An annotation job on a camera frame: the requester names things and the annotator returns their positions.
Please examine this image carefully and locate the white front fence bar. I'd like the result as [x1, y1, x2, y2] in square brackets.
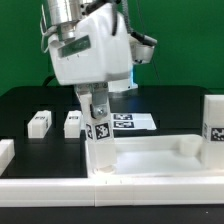
[0, 176, 224, 207]

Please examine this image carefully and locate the white desk top tray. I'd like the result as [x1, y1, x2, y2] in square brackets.
[84, 133, 224, 179]

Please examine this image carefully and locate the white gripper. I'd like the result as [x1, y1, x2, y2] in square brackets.
[48, 3, 132, 119]

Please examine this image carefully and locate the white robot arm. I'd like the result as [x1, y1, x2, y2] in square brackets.
[40, 0, 157, 119]

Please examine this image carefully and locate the fiducial marker sheet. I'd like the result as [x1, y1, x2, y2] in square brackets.
[111, 113, 156, 130]

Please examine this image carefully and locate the black cable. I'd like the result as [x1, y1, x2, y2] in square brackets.
[41, 74, 58, 88]

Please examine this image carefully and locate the white left fence block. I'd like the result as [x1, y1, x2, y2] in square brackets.
[0, 139, 15, 176]

